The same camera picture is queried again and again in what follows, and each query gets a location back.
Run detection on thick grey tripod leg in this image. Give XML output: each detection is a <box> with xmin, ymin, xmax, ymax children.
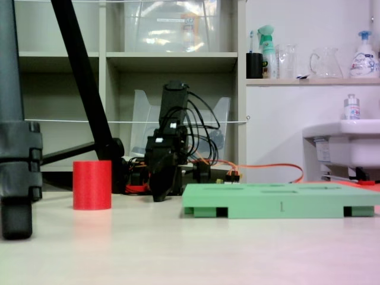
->
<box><xmin>0</xmin><ymin>0</ymin><xmax>43</xmax><ymax>240</ymax></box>

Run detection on green spray bottle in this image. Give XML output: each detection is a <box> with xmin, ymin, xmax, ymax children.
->
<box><xmin>256</xmin><ymin>25</ymin><xmax>278</xmax><ymax>80</ymax></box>

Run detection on small sanitizer bottle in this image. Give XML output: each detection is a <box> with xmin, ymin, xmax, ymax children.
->
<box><xmin>343</xmin><ymin>93</ymin><xmax>362</xmax><ymax>121</ymax></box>

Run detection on glass beaker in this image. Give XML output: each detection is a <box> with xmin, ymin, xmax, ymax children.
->
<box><xmin>275</xmin><ymin>43</ymin><xmax>298</xmax><ymax>80</ymax></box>

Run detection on black tripod brace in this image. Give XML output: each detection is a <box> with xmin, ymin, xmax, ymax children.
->
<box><xmin>41</xmin><ymin>141</ymin><xmax>96</xmax><ymax>166</ymax></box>

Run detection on orange ribbon cable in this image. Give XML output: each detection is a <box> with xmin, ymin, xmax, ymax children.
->
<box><xmin>189</xmin><ymin>159</ymin><xmax>304</xmax><ymax>185</ymax></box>

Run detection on red base clamp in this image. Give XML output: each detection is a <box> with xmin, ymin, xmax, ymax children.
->
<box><xmin>125</xmin><ymin>183</ymin><xmax>149</xmax><ymax>194</ymax></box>

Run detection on clear plastic storage box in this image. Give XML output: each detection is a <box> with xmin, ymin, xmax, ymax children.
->
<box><xmin>123</xmin><ymin>0</ymin><xmax>222</xmax><ymax>53</ymax></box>

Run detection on white string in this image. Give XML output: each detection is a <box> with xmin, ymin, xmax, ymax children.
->
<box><xmin>23</xmin><ymin>116</ymin><xmax>251</xmax><ymax>124</ymax></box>

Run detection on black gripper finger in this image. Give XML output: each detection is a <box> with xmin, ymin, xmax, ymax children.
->
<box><xmin>150</xmin><ymin>151</ymin><xmax>176</xmax><ymax>203</ymax></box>

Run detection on beige shelf unit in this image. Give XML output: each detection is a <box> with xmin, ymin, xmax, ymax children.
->
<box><xmin>13</xmin><ymin>0</ymin><xmax>247</xmax><ymax>173</ymax></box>

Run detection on white foam soap bottle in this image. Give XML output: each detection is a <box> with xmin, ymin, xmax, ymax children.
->
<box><xmin>349</xmin><ymin>30</ymin><xmax>380</xmax><ymax>79</ymax></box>

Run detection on black motor wires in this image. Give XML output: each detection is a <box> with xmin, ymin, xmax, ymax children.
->
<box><xmin>183</xmin><ymin>90</ymin><xmax>221</xmax><ymax>163</ymax></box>

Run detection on white sink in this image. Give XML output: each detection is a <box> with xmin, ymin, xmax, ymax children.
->
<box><xmin>302</xmin><ymin>118</ymin><xmax>380</xmax><ymax>170</ymax></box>

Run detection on glass pitcher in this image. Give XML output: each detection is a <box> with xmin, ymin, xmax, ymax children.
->
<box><xmin>309</xmin><ymin>47</ymin><xmax>344</xmax><ymax>80</ymax></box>

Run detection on red cylinder block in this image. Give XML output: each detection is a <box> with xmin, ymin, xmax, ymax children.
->
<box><xmin>72</xmin><ymin>160</ymin><xmax>113</xmax><ymax>211</ymax></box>

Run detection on green shape sorter board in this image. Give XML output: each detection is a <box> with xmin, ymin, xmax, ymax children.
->
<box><xmin>181</xmin><ymin>183</ymin><xmax>380</xmax><ymax>220</ymax></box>

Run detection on black cup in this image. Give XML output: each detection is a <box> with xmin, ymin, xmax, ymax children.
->
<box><xmin>246</xmin><ymin>52</ymin><xmax>264</xmax><ymax>80</ymax></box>

